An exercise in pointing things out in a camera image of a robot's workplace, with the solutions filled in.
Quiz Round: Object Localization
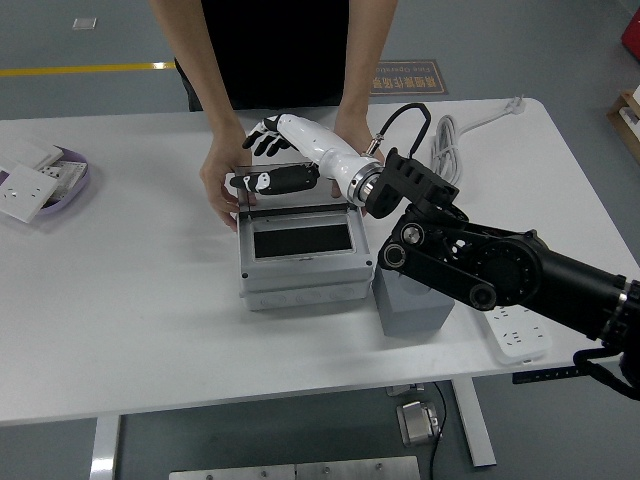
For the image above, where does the person's left hand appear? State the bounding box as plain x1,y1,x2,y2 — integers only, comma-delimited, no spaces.
330,115,374,217

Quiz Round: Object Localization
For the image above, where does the brown floor sign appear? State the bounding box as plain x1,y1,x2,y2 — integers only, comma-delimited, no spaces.
369,59,450,96

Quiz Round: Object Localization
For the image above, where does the grey box with clear lid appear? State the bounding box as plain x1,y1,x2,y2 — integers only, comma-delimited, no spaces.
234,162,376,312

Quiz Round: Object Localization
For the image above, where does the red object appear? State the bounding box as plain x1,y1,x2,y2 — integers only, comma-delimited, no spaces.
619,9,640,54

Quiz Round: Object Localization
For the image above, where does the person's torso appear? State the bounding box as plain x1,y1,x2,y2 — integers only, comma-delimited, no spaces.
172,0,374,112

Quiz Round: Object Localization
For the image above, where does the grey table bracket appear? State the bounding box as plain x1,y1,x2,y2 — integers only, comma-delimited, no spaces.
386,382,426,398

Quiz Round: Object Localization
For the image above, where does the silver floor socket box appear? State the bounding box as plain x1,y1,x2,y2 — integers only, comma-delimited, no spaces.
396,399,444,446

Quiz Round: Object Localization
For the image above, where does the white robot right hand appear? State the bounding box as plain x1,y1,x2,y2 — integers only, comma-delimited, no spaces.
228,113,376,197

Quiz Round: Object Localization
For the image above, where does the yellow floor tape line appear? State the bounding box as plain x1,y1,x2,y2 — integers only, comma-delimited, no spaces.
0,60,177,79

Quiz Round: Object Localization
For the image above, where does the black floor cable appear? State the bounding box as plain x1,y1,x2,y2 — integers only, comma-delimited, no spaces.
429,382,449,480

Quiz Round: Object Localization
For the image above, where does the black table control panel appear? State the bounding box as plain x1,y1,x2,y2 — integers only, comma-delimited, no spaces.
511,367,584,385

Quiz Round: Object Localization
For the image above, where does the person's right hand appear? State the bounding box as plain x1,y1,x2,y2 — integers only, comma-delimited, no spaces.
199,124,259,232

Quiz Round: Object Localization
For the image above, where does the metal base plate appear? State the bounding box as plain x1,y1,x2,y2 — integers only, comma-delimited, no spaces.
168,455,422,480

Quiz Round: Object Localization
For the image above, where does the white socket module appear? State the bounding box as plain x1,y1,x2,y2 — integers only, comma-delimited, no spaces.
38,158,87,201

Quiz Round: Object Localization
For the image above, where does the white table leg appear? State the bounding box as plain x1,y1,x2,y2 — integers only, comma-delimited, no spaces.
452,377,497,469
89,413,123,480

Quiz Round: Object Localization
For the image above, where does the white power strip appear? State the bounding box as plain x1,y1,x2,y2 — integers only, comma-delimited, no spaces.
482,304,554,365

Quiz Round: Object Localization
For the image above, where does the white power cord with plug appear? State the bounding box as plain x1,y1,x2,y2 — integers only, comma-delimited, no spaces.
430,94,526,184

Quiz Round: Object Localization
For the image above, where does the wooden crate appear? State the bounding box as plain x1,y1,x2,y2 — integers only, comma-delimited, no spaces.
606,85,640,166

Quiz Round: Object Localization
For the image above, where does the large white wall socket plate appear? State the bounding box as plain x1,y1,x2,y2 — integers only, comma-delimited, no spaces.
0,164,62,224

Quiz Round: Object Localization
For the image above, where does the white wall switch plate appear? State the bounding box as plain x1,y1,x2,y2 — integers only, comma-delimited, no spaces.
0,137,66,174

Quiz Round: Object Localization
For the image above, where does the grey cube with round hole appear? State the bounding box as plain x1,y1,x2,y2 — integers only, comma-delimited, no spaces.
371,264,456,339

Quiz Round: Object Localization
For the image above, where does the purple tray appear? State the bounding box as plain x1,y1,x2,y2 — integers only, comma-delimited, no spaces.
0,144,94,219

